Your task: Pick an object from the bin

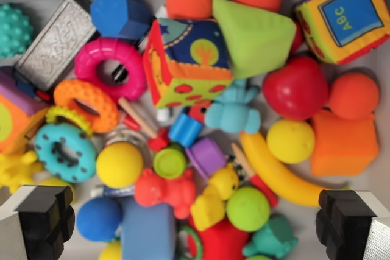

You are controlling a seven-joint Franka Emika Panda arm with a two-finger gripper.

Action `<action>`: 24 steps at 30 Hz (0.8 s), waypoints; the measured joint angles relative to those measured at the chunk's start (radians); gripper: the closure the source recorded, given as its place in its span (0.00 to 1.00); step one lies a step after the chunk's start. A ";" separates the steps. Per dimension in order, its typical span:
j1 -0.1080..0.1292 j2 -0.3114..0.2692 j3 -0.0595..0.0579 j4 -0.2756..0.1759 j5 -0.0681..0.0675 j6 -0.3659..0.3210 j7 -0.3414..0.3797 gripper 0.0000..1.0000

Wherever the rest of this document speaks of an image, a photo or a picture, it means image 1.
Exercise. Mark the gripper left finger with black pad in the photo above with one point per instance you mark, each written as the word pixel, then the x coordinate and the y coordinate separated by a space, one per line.
pixel 39 220

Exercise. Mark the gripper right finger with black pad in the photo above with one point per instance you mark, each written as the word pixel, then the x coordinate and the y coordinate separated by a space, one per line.
pixel 347 223

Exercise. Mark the fabric cube with dinosaur print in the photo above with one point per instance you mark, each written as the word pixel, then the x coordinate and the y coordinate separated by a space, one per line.
pixel 186 62

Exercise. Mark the yellow rubber giraffe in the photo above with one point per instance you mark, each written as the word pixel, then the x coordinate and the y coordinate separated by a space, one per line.
pixel 18 170

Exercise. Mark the blue foam ball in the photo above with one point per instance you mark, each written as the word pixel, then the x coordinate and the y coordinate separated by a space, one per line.
pixel 99 219

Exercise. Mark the yellow foam ball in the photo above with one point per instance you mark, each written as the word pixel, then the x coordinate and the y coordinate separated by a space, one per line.
pixel 119 165
pixel 110 251
pixel 291 141

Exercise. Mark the teal rubber animal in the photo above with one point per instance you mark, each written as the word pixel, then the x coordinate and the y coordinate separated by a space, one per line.
pixel 271 238

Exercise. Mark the orange fabric block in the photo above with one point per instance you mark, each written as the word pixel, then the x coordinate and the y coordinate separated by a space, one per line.
pixel 344 145

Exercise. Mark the blue marker pen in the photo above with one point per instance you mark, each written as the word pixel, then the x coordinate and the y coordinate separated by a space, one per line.
pixel 112 191

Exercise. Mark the yellow plastic banana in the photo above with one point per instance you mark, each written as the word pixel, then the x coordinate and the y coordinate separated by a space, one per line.
pixel 274 171

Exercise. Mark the green foam ball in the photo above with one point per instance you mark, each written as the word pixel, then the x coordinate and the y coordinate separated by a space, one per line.
pixel 248 208

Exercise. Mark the orange and purple fabric cube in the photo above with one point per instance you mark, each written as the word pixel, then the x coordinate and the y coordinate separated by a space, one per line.
pixel 15 114

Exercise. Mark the blue fabric block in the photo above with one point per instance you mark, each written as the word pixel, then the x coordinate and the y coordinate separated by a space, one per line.
pixel 149 229

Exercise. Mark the red fabric block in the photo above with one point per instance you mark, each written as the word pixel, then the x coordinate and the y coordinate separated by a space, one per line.
pixel 221 240

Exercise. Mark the red rubber bear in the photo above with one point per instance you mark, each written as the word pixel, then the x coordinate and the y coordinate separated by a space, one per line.
pixel 166 190

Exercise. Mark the yellow rubber animal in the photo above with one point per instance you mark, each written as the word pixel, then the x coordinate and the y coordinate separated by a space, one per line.
pixel 217 194

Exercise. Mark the blue and red toy car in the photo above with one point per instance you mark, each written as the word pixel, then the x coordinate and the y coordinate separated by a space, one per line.
pixel 30 88

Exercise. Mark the red wooden cylinder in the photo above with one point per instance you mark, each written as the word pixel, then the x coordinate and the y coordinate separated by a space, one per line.
pixel 131 122

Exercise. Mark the green plastic cup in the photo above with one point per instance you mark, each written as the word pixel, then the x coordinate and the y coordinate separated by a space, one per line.
pixel 169 161

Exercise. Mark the wooden bolt with red nut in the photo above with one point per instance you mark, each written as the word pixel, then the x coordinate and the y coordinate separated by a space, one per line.
pixel 143 120

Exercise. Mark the red plastic apple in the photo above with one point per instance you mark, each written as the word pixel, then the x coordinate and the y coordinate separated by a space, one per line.
pixel 295 88

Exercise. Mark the purple plastic block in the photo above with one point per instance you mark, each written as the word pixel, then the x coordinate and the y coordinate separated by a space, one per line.
pixel 207 156

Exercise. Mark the light blue elephant teether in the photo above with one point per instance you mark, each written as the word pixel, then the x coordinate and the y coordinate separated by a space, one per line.
pixel 234 111

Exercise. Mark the marker with white cap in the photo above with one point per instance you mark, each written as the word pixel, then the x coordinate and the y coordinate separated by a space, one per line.
pixel 163 115

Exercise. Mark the black marker pen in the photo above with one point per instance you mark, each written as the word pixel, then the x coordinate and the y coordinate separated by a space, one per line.
pixel 119 72

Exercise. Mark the blue plastic spool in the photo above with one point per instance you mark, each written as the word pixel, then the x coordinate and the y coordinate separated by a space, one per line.
pixel 186 129

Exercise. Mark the grey embossed rectangular block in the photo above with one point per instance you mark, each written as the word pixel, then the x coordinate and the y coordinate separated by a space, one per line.
pixel 56 44

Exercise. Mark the red wooden block with hole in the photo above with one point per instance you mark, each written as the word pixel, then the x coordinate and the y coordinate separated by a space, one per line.
pixel 199 111

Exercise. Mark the teal spiky ball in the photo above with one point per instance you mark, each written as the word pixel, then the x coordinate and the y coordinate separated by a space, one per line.
pixel 12 30

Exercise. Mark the fabric cube with ABC print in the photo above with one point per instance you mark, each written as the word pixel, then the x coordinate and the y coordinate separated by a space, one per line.
pixel 342 16

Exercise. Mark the green fabric pyramid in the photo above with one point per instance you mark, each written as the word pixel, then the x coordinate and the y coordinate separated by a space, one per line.
pixel 254 37

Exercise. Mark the blue octagonal foam block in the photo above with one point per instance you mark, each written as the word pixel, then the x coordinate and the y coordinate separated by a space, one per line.
pixel 120 13

